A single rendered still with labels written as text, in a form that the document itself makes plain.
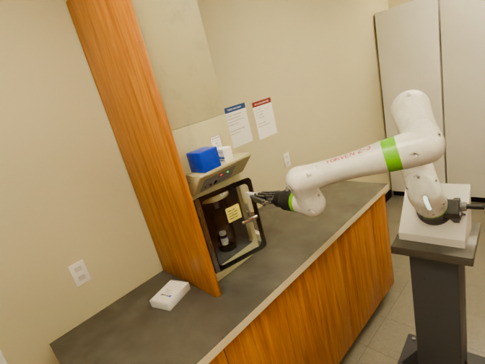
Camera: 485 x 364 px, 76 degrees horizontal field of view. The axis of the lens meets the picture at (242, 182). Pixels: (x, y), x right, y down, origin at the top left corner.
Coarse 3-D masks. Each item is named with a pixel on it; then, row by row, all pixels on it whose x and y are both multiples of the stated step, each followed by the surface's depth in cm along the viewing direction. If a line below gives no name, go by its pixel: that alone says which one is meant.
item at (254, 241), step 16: (224, 192) 149; (240, 192) 153; (208, 208) 146; (224, 208) 150; (240, 208) 155; (256, 208) 160; (208, 224) 147; (224, 224) 152; (240, 224) 156; (256, 224) 161; (224, 240) 153; (240, 240) 158; (256, 240) 163; (224, 256) 154; (240, 256) 159
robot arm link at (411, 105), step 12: (408, 96) 106; (420, 96) 105; (396, 108) 108; (408, 108) 104; (420, 108) 103; (396, 120) 109; (408, 120) 103; (408, 168) 136; (420, 168) 133; (432, 168) 134
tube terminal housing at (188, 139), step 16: (192, 128) 140; (208, 128) 146; (224, 128) 153; (176, 144) 135; (192, 144) 141; (208, 144) 147; (224, 144) 154; (240, 176) 162; (208, 192) 148; (224, 272) 159
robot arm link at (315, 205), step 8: (320, 192) 123; (296, 200) 125; (304, 200) 121; (312, 200) 121; (320, 200) 122; (296, 208) 129; (304, 208) 124; (312, 208) 122; (320, 208) 123; (312, 216) 126
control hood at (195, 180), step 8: (240, 152) 155; (248, 152) 151; (232, 160) 143; (240, 160) 147; (216, 168) 136; (224, 168) 141; (240, 168) 155; (192, 176) 135; (200, 176) 131; (208, 176) 135; (192, 184) 137; (200, 184) 135; (216, 184) 148; (192, 192) 140; (200, 192) 141
